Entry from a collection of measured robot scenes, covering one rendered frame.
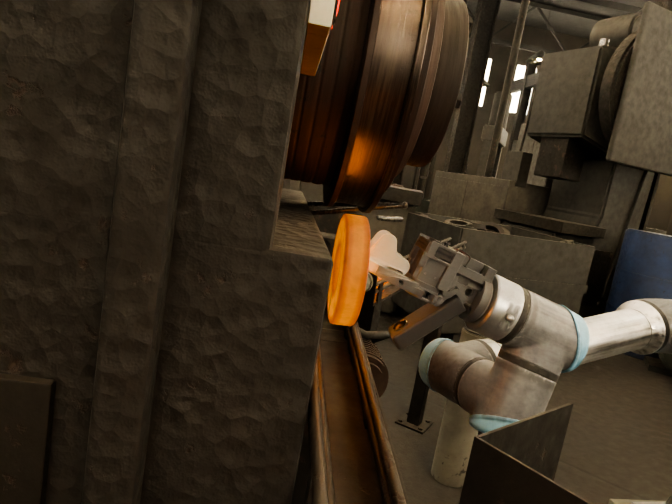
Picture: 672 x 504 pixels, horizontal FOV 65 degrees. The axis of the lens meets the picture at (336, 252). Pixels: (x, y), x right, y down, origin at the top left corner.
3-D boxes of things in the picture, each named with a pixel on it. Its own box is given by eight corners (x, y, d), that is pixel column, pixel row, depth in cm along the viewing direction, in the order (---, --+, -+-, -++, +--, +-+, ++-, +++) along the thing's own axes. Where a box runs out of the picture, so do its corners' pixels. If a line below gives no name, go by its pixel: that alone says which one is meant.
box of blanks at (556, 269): (435, 352, 306) (462, 222, 293) (376, 308, 382) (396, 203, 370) (569, 357, 343) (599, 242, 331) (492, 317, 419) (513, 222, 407)
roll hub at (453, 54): (414, 163, 79) (453, -34, 75) (382, 162, 106) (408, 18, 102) (450, 169, 80) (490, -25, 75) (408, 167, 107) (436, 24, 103)
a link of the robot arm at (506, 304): (479, 328, 83) (504, 351, 73) (453, 316, 82) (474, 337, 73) (506, 278, 82) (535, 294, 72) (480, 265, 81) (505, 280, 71)
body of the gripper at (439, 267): (415, 230, 78) (484, 263, 80) (390, 281, 79) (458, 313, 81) (429, 238, 71) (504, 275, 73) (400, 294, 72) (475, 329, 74)
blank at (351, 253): (350, 231, 65) (376, 234, 65) (340, 202, 79) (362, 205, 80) (330, 343, 69) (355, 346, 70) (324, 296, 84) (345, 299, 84)
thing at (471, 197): (452, 274, 591) (472, 177, 574) (524, 304, 494) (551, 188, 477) (413, 271, 567) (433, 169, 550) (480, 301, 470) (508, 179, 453)
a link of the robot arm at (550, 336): (579, 385, 75) (607, 321, 75) (505, 352, 73) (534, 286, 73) (543, 369, 84) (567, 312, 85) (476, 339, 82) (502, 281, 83)
